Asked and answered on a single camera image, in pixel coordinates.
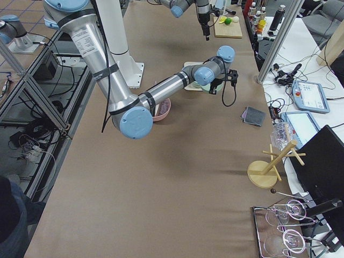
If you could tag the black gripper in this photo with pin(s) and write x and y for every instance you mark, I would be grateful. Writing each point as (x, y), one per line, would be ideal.
(203, 20)
(216, 83)

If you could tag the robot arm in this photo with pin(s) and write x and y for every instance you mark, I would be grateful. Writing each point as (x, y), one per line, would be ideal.
(179, 7)
(130, 113)

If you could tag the green bowl on tray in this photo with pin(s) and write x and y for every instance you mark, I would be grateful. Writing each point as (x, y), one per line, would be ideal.
(196, 85)

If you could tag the cream rabbit tray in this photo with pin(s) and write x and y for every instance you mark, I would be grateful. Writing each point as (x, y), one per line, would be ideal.
(192, 64)

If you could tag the green lime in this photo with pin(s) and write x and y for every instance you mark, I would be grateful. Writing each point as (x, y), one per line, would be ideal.
(227, 21)

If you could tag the wooden cutting board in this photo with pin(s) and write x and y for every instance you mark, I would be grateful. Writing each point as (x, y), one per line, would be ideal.
(233, 30)

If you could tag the white garlic bulb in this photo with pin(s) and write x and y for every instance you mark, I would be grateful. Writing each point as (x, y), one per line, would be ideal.
(235, 19)

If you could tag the grey folded cloth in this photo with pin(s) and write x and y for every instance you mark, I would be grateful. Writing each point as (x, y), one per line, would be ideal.
(253, 116)

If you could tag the pink bowl with ice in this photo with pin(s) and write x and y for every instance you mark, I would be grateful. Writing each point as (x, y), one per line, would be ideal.
(162, 110)

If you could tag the black water bottle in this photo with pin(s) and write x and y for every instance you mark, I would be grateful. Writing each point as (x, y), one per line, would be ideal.
(277, 18)

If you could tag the clear plastic bag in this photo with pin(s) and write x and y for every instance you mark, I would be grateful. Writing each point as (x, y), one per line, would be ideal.
(281, 135)

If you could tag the blue teach pendant far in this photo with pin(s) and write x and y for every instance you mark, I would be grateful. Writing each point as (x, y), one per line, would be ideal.
(309, 96)

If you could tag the blue teach pendant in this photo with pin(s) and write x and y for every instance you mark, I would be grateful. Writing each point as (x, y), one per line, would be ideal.
(309, 96)
(303, 125)

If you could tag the blue teach pendant near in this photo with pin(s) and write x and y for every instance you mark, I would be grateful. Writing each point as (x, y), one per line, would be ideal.
(303, 125)

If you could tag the wooden mug tree stand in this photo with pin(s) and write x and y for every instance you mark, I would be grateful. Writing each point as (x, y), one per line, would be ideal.
(264, 174)

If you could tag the black monitor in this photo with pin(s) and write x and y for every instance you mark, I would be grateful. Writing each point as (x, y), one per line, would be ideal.
(322, 173)

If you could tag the clear wine glass upper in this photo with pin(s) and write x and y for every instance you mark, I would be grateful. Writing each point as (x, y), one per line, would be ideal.
(281, 214)

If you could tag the clear wine glass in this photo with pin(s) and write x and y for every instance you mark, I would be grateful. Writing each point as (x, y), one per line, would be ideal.
(290, 243)
(281, 214)

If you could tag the clear wine glass lower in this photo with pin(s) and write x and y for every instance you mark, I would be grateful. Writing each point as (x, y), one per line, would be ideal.
(290, 243)

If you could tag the person in dark clothes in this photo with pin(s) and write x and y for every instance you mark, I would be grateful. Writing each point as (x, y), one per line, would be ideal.
(17, 213)

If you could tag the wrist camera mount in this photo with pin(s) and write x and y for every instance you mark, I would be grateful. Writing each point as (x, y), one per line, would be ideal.
(232, 77)
(214, 10)

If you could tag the aluminium frame post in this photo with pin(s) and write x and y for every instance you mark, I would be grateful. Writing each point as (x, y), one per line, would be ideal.
(278, 42)

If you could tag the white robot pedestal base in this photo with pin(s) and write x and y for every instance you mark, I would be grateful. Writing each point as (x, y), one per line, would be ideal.
(113, 25)

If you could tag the black wire glass rack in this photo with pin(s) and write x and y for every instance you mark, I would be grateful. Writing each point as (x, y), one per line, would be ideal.
(264, 230)

